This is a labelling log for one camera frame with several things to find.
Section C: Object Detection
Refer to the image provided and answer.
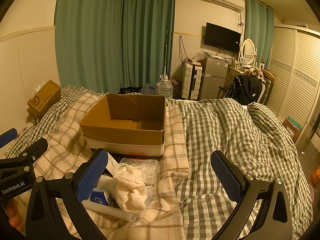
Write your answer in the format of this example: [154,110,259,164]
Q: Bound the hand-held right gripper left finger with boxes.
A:
[25,148,110,240]

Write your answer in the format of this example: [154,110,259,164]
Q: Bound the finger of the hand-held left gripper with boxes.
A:
[0,138,48,178]
[0,128,17,148]

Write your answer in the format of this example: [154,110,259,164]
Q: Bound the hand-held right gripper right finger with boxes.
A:
[210,150,300,240]

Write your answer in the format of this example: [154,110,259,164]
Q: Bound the black and white tape roll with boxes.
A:
[104,152,120,177]

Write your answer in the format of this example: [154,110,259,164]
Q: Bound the blue tissue pack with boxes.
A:
[89,189,113,207]

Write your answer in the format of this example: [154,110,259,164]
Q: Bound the cream cloth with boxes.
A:
[112,164,153,212]

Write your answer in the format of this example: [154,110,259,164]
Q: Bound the white tube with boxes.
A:
[82,199,137,223]

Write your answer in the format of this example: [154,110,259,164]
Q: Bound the brown cardboard box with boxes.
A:
[79,93,167,158]

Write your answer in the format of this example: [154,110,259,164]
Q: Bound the clear plastic swab box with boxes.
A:
[119,157,158,188]

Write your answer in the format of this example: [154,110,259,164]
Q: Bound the person's left hand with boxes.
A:
[5,200,26,228]

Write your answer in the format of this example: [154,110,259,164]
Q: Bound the green checkered duvet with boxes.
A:
[5,85,314,240]

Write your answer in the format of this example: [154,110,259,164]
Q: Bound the printed brown shipping box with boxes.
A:
[27,80,62,120]

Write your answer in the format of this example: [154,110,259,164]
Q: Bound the beige plaid blanket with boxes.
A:
[5,90,191,240]

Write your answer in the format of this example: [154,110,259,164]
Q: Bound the brown stool with green seat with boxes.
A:
[282,116,304,144]

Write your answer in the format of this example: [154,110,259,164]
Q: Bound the pink basin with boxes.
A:
[307,185,316,203]

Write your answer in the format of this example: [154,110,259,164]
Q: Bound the black jacket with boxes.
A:
[231,74,262,104]

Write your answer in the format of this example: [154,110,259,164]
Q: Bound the dark shoes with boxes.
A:
[119,86,143,95]

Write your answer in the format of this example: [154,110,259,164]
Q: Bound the dark suitcase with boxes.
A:
[257,76,275,105]

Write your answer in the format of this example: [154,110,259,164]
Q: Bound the silver fridge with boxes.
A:
[200,55,229,101]

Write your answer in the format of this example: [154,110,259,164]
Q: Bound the white chair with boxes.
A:
[220,74,267,104]

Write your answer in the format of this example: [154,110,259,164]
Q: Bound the dressing table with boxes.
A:
[224,66,250,98]

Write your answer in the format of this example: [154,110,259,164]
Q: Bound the white suitcase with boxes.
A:
[180,64,203,100]

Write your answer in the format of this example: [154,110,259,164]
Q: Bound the crumpled clear plastic bottles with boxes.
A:
[142,82,159,95]

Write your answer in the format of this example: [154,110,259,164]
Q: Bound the brown floral bag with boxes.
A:
[170,77,184,100]

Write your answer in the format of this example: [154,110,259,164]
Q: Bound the tan patterned cloth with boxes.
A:
[246,67,265,81]

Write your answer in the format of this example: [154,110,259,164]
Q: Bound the large clear water bottle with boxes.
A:
[156,74,174,99]

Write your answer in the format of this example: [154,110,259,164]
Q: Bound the white louvered wardrobe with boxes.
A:
[265,24,320,153]

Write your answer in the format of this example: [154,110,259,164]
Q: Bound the clear plastic bag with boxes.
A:
[194,49,209,62]

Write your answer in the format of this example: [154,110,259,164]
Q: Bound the white oval mirror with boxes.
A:
[239,39,258,66]

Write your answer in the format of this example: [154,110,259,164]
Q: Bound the white pole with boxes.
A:
[163,30,170,77]

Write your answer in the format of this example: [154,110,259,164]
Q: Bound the wide green curtain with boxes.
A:
[54,0,176,96]

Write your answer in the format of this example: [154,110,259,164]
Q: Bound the narrow green curtain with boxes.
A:
[244,0,275,71]

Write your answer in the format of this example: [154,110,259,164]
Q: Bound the wall cables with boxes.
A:
[179,36,191,63]

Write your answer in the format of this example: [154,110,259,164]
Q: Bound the black wall television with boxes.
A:
[204,22,242,54]

